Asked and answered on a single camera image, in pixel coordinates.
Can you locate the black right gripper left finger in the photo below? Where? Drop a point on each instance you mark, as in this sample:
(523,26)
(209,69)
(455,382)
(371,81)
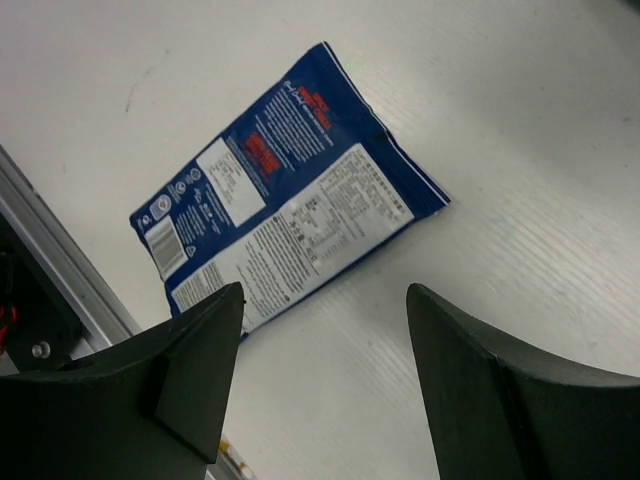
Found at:
(150,407)

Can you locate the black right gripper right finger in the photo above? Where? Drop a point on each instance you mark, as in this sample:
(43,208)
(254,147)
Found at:
(500,408)

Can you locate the blue snack bag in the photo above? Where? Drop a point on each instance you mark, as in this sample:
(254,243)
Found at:
(302,186)

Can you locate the aluminium rail frame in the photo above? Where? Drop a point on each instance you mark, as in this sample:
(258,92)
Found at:
(105,320)

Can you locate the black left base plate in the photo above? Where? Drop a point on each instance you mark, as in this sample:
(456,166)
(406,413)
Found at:
(39,329)

